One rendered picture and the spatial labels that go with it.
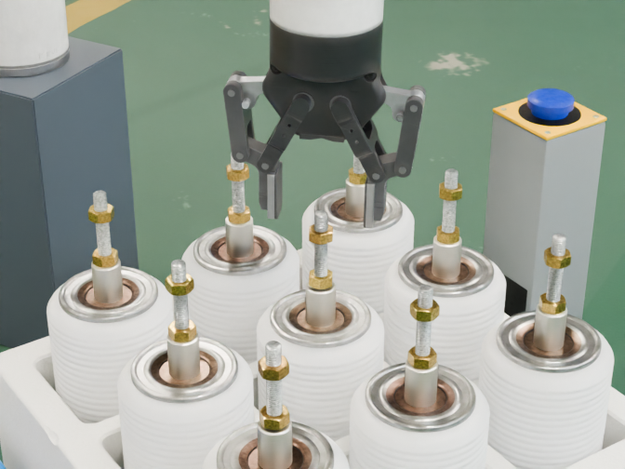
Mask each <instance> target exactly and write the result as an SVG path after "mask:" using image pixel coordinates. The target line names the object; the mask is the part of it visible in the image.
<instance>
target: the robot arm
mask: <svg viewBox="0 0 625 469"><path fill-rule="evenodd" d="M383 5H384V0H270V68H269V71H268V72H267V73H266V76H246V74H245V73H244V72H242V71H234V72H233V73H232V75H231V76H230V78H229V80H228V82H227V84H226V86H225V87H224V89H223V97H224V103H225V111H226V117H227V124H228V130H229V138H230V144H231V151H232V157H233V160H234V161H236V162H238V163H244V162H247V163H248V164H251V165H253V166H254V167H255V168H256V169H257V170H258V172H259V205H260V207H261V209H263V210H268V219H276V220H277V219H278V217H279V214H280V212H281V209H282V196H283V161H279V158H280V157H281V155H282V153H283V152H284V151H285V149H286V147H287V145H288V144H289V143H290V141H291V139H292V138H293V136H294V134H296V135H299V138H300V139H302V140H315V139H325V140H328V141H333V142H344V141H345V140H347V142H348V143H349V145H350V147H351V149H352V152H353V154H354V156H355V157H356V158H358V159H359V161H360V163H361V165H362V167H363V169H364V171H365V173H366V175H367V177H366V183H365V203H364V228H372V229H373V227H374V223H375V221H381V219H382V217H383V215H384V211H385V208H386V194H387V180H388V179H390V178H393V177H397V176H398V177H401V178H405V177H407V176H409V175H410V173H411V170H412V166H413V161H414V157H415V152H416V148H417V143H418V137H419V129H420V123H421V118H422V113H423V108H424V103H425V98H426V90H425V88H424V87H422V86H419V85H415V86H413V87H411V88H410V89H409V90H407V89H402V88H397V87H387V84H386V81H385V80H384V78H383V76H382V72H381V50H382V28H383ZM69 58H70V49H69V39H68V30H67V20H66V8H65V0H0V77H27V76H35V75H39V74H46V73H49V72H52V71H54V70H56V69H59V68H60V67H61V66H63V65H64V64H65V63H66V62H67V61H68V60H69ZM259 94H264V96H265V97H266V99H267V100H268V101H269V103H270V104H271V105H272V107H273V108H274V110H275V111H276V112H277V113H278V114H279V116H280V117H281V118H280V120H279V121H278V123H277V125H276V127H275V129H274V131H273V133H272V135H271V137H270V138H269V139H268V141H267V143H263V142H261V141H257V140H255V132H254V125H253V117H252V110H251V109H252V108H253V107H254V106H255V104H256V102H257V100H258V98H259ZM383 103H385V104H387V105H389V106H390V107H391V108H392V117H393V119H394V120H395V121H397V122H401V123H402V126H401V132H400V138H399V142H398V148H397V152H394V153H390V154H386V152H385V150H384V148H383V146H382V144H381V142H380V140H379V134H378V131H377V128H376V126H375V124H374V122H373V120H372V116H373V115H374V114H375V113H376V112H377V111H378V110H379V108H380V107H381V106H382V105H383Z"/></svg>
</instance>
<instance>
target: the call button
mask: <svg viewBox="0 0 625 469"><path fill-rule="evenodd" d="M574 102H575V100H574V98H573V96H571V95H570V94H569V93H567V92H565V91H563V90H560V89H555V88H542V89H537V90H535V91H533V92H531V93H530V94H529V95H528V96H527V107H528V108H529V109H530V110H531V113H532V114H533V115H534V116H535V117H538V118H541V119H545V120H559V119H563V118H565V117H567V116H568V113H570V112H571V111H572V110H573V109H574Z"/></svg>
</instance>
